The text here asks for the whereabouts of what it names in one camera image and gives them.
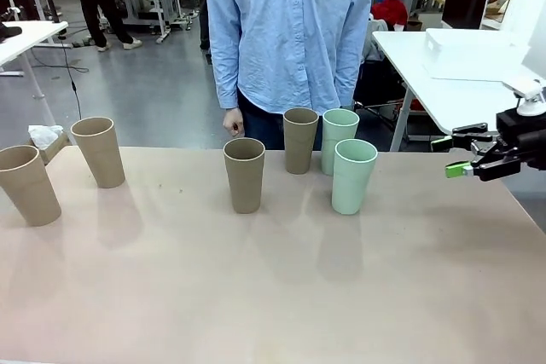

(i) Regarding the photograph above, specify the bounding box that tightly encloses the large white desk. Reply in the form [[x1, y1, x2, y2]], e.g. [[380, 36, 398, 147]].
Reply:
[[370, 29, 546, 153]]

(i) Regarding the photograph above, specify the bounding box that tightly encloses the person's right forearm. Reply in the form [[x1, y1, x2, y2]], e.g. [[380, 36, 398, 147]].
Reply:
[[211, 26, 241, 110]]

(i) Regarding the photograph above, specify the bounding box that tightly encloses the person in blue shirt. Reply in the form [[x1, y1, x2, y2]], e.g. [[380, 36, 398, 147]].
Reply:
[[206, 0, 375, 152]]

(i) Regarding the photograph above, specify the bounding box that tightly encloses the person's right hand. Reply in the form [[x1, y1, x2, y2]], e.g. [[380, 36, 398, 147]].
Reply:
[[222, 107, 246, 138]]

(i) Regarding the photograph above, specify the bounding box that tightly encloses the black floor cable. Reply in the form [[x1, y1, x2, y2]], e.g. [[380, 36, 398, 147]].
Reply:
[[58, 38, 90, 122]]

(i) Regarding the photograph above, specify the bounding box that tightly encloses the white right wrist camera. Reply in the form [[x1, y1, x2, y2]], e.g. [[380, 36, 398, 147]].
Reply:
[[502, 77, 546, 117]]

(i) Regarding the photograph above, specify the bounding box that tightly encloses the red garment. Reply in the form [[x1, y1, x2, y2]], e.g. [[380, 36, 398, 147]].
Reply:
[[370, 0, 409, 26]]

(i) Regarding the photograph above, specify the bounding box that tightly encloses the brown cup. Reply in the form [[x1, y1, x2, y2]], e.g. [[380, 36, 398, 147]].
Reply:
[[0, 145, 62, 228], [283, 107, 320, 176], [70, 116, 126, 189], [223, 137, 266, 215]]

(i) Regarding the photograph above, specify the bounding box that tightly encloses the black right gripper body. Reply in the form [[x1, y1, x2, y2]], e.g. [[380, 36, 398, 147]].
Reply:
[[494, 107, 546, 168]]

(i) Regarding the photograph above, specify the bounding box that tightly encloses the cardboard box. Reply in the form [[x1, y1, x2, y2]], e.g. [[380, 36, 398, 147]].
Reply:
[[27, 131, 73, 165]]

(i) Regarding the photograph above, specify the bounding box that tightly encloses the black item on desk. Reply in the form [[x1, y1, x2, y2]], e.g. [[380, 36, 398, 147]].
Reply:
[[0, 22, 23, 40]]

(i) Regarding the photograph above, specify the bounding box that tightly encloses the person's left forearm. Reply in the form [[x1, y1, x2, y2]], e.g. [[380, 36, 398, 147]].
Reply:
[[340, 26, 373, 109]]

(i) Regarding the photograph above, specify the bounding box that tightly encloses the small white desk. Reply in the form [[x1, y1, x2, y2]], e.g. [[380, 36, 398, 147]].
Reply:
[[0, 20, 70, 101]]

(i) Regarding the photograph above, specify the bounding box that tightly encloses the white tissue paper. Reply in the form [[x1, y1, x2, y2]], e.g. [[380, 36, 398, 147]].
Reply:
[[28, 124, 64, 148]]

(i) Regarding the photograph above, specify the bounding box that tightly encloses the mint green cup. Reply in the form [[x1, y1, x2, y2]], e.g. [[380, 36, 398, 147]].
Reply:
[[321, 108, 361, 176], [331, 138, 379, 216]]

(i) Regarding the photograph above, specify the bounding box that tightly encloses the white plastic basket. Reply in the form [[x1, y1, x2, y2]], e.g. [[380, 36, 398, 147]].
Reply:
[[424, 27, 526, 62]]

